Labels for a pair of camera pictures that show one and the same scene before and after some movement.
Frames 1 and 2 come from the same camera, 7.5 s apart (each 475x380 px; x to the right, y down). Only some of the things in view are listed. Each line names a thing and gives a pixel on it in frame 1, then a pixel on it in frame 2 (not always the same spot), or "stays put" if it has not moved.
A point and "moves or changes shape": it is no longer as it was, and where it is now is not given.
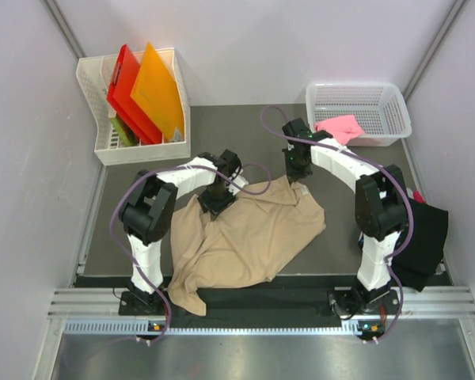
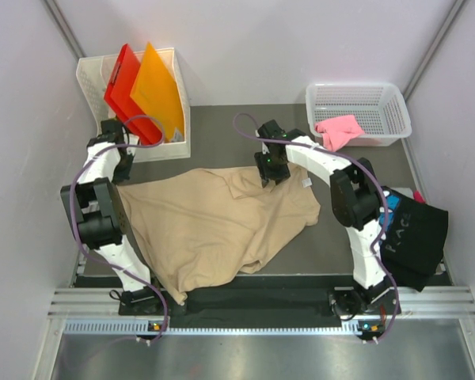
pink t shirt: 342,128 stays put
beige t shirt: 250,241 moves or changes shape
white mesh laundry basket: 379,108 stays put
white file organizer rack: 95,75 stays put
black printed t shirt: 424,254 stays put
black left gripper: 215,207 -> 119,177
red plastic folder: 142,127 stays put
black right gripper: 293,175 -> 266,173
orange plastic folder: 157,89 stays put
